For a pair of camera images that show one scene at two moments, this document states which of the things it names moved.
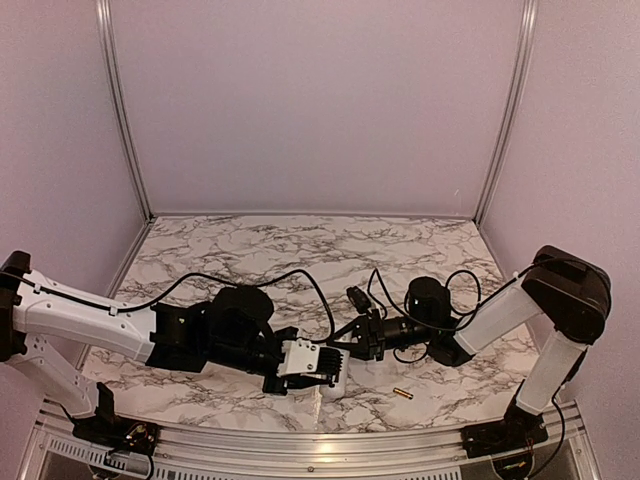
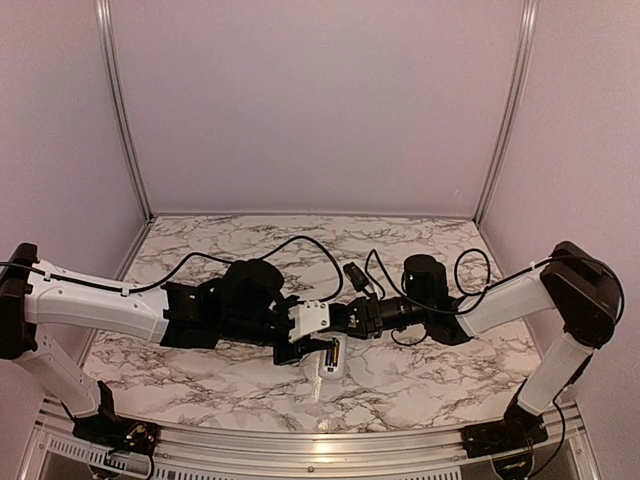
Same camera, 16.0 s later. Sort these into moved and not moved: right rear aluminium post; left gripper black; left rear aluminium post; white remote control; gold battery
Moved: gold battery; white remote control; left gripper black
Not moved: right rear aluminium post; left rear aluminium post
